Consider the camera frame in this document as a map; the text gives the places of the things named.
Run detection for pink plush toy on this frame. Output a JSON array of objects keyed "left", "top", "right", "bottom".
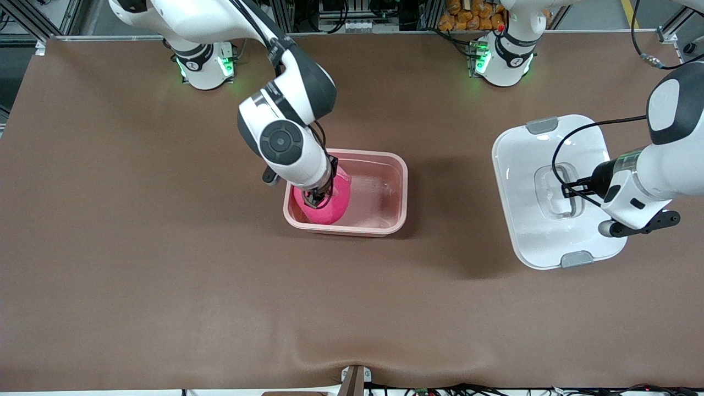
[{"left": 293, "top": 167, "right": 353, "bottom": 226}]

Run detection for white box lid grey latches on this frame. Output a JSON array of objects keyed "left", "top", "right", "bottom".
[{"left": 491, "top": 114, "right": 629, "bottom": 271}]

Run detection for pink plastic storage box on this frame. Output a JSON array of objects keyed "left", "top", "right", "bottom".
[{"left": 283, "top": 148, "right": 409, "bottom": 238}]

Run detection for grey socket strip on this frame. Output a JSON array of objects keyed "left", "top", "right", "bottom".
[{"left": 318, "top": 18, "right": 381, "bottom": 34}]

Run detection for brown table cover mat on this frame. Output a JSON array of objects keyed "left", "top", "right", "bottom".
[{"left": 0, "top": 30, "right": 704, "bottom": 392}]

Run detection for white power strip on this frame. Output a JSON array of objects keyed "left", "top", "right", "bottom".
[{"left": 217, "top": 4, "right": 271, "bottom": 35}]

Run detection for orange packet pile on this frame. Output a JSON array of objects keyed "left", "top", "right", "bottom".
[{"left": 438, "top": 0, "right": 507, "bottom": 32}]

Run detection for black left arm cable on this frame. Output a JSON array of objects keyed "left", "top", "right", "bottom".
[{"left": 552, "top": 0, "right": 704, "bottom": 208}]

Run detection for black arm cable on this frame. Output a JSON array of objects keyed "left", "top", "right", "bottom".
[
  {"left": 228, "top": 0, "right": 328, "bottom": 152},
  {"left": 552, "top": 0, "right": 704, "bottom": 208}
]

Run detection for aluminium table edge rail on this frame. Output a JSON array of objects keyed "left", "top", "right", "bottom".
[{"left": 0, "top": 29, "right": 661, "bottom": 43}]

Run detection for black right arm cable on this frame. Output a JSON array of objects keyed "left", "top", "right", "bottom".
[{"left": 228, "top": 0, "right": 328, "bottom": 152}]

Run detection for aluminium corner post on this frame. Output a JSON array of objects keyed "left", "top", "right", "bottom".
[{"left": 656, "top": 0, "right": 704, "bottom": 45}]

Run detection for metal clamp bracket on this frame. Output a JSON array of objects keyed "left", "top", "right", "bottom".
[{"left": 338, "top": 365, "right": 372, "bottom": 396}]

